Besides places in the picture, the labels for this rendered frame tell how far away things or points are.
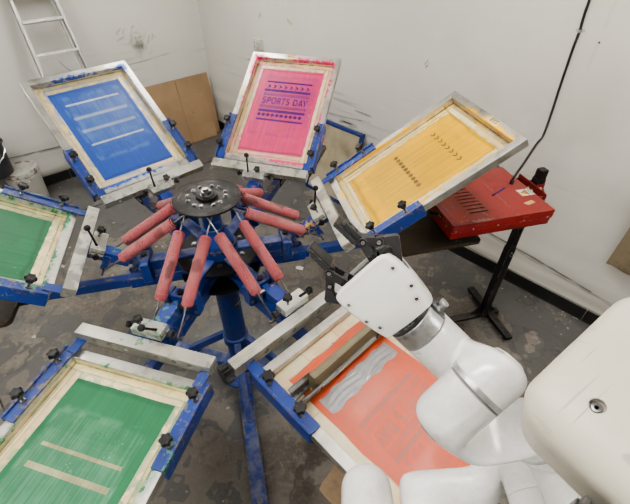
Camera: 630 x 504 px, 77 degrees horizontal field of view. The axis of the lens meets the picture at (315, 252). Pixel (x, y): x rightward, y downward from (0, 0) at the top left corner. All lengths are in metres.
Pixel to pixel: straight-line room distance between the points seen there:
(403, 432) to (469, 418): 0.93
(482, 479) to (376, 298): 0.45
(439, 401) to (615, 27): 2.45
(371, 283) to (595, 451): 0.30
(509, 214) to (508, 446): 1.67
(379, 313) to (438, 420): 0.15
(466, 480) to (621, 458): 0.54
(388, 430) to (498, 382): 0.96
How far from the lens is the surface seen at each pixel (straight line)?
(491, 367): 0.53
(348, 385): 1.51
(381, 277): 0.53
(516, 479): 0.85
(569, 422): 0.36
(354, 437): 1.43
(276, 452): 2.45
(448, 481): 0.87
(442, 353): 0.58
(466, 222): 2.07
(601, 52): 2.81
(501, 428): 0.66
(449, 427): 0.54
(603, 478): 0.37
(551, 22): 2.86
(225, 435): 2.53
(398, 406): 1.50
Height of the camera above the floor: 2.26
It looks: 41 degrees down
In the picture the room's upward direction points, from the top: straight up
